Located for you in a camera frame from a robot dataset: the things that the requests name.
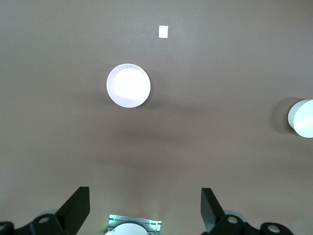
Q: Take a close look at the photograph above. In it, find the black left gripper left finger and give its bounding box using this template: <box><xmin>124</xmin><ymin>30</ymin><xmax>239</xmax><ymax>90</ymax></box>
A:
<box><xmin>0</xmin><ymin>186</ymin><xmax>90</xmax><ymax>235</ymax></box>

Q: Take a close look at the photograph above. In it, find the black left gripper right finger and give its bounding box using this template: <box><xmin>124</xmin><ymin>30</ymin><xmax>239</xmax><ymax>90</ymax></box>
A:
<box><xmin>201</xmin><ymin>188</ymin><xmax>294</xmax><ymax>235</ymax></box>

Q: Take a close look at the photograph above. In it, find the white round bowl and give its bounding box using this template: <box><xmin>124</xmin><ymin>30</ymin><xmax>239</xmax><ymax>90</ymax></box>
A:
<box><xmin>106</xmin><ymin>63</ymin><xmax>152</xmax><ymax>108</ymax></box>

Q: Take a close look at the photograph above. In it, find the white cup at right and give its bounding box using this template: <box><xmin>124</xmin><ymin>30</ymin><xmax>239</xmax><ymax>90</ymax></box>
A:
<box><xmin>287</xmin><ymin>99</ymin><xmax>313</xmax><ymax>139</ymax></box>

